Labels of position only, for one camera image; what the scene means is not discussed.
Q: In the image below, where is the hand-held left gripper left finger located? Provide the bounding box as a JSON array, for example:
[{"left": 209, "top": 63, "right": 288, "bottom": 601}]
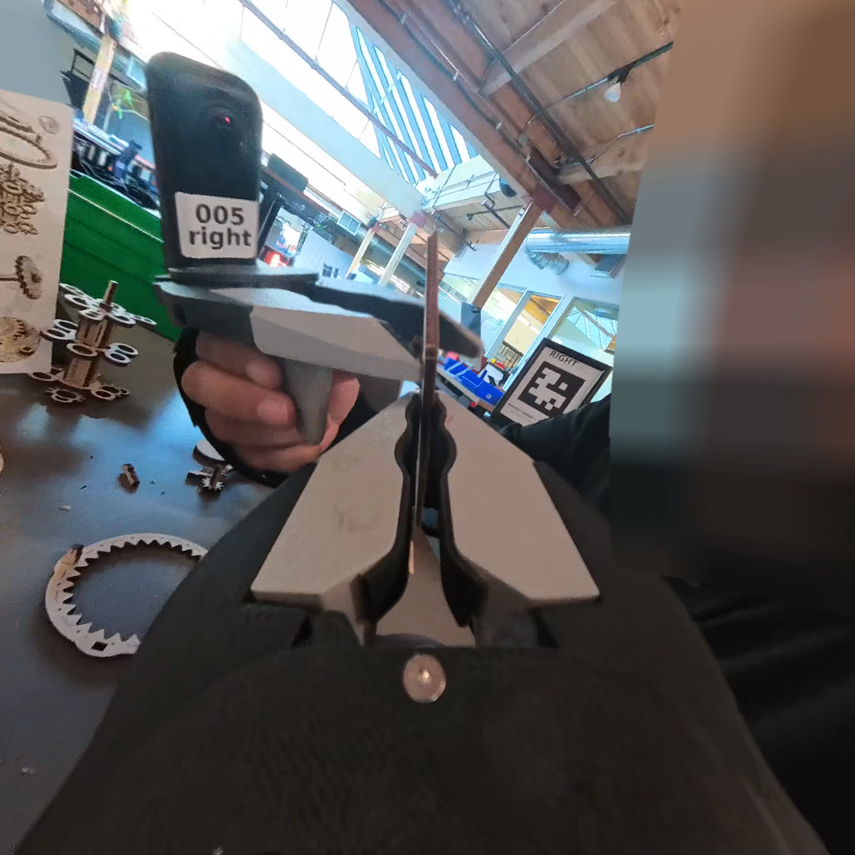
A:
[{"left": 250, "top": 393, "right": 420, "bottom": 643}]

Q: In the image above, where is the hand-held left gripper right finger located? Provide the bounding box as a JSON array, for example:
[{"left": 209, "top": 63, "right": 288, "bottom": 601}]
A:
[{"left": 427, "top": 393, "right": 601, "bottom": 627}]

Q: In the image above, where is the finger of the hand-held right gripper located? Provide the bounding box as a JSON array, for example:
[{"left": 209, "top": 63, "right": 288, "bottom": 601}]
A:
[{"left": 248, "top": 307, "right": 426, "bottom": 383}]

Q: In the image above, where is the triangular wooden offcut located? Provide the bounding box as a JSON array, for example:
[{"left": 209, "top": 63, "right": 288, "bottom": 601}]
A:
[{"left": 409, "top": 230, "right": 443, "bottom": 535}]

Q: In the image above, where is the wooden model with loop arms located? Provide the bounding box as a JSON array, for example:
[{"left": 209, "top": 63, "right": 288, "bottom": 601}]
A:
[{"left": 28, "top": 281, "right": 158, "bottom": 405}]

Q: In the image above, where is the wooden internal gear ring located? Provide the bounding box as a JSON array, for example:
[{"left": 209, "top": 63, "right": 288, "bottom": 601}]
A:
[{"left": 45, "top": 533, "right": 209, "bottom": 659}]

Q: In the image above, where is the person's right forearm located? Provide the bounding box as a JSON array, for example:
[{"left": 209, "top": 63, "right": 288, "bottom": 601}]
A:
[{"left": 497, "top": 394, "right": 612, "bottom": 518}]

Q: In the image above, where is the person's right hand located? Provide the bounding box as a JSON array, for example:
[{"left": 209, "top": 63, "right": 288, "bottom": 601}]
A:
[{"left": 180, "top": 333, "right": 363, "bottom": 476}]

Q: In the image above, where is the green plastic bin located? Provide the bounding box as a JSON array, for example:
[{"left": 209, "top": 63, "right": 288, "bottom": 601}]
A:
[{"left": 60, "top": 170, "right": 183, "bottom": 343}]

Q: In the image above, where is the blue plastic bin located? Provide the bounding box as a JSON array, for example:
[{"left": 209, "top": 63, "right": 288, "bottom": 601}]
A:
[{"left": 442, "top": 357, "right": 506, "bottom": 403}]

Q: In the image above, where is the framed black white marker sign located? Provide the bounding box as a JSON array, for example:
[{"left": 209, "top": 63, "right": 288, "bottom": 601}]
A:
[{"left": 491, "top": 337, "right": 613, "bottom": 428}]

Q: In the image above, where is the folded instruction leaflet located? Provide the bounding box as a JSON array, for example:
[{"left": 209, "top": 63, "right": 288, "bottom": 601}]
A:
[{"left": 0, "top": 90, "right": 74, "bottom": 375}]

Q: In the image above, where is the silver air duct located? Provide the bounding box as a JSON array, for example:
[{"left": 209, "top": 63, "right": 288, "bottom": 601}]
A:
[{"left": 524, "top": 226, "right": 632, "bottom": 275}]

